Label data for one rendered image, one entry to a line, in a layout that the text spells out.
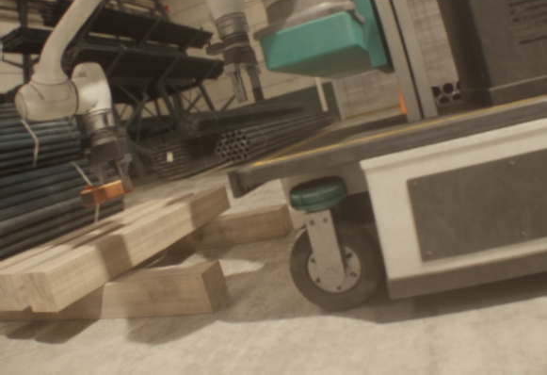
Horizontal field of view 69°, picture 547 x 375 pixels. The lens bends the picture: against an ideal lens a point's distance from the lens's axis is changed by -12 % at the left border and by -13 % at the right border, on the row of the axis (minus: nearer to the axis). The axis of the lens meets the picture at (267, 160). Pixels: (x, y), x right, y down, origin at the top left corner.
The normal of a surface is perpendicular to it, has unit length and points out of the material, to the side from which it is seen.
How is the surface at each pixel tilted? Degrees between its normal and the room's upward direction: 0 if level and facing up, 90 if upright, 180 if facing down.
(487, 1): 90
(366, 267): 90
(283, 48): 90
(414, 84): 90
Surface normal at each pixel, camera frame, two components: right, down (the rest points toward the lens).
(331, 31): -0.33, 0.15
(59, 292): 0.91, -0.22
